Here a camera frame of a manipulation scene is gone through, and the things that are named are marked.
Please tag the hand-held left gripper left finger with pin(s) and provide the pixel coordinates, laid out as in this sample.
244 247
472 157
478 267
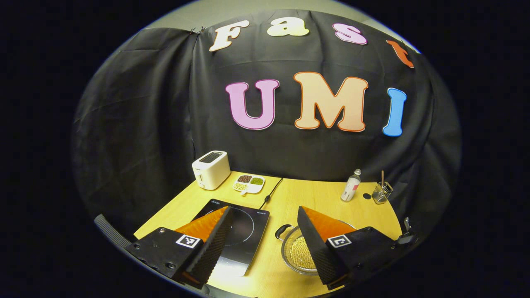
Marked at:
215 244

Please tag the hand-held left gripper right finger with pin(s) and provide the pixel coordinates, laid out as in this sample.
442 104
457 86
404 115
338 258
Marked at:
316 248

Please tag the black induction cooktop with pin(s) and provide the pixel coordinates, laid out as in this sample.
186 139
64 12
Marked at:
248 236

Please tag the pile of yellow soybeans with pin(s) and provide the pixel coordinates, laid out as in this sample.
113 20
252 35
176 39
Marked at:
300 252

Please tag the white divided dish of beans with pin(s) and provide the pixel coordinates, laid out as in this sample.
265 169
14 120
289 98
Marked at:
248 184

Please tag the clear plastic bottle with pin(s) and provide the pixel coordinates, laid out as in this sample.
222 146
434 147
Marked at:
351 188

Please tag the white toaster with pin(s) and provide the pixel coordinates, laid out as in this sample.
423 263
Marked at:
210 170

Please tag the grey ribbed strip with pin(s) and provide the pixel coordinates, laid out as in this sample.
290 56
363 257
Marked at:
109 231

